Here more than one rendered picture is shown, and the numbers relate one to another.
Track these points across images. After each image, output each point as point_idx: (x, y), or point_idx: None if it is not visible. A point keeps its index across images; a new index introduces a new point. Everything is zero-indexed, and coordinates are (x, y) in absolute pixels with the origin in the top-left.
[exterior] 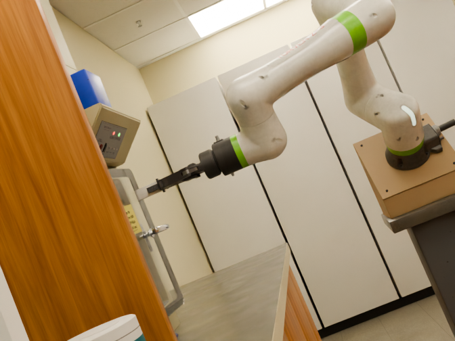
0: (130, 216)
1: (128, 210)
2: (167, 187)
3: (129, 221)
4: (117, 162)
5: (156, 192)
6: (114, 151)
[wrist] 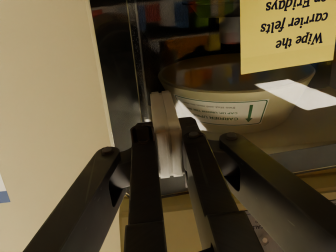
0: (285, 28)
1: (280, 51)
2: (194, 151)
3: (309, 7)
4: (180, 207)
5: (178, 121)
6: (255, 231)
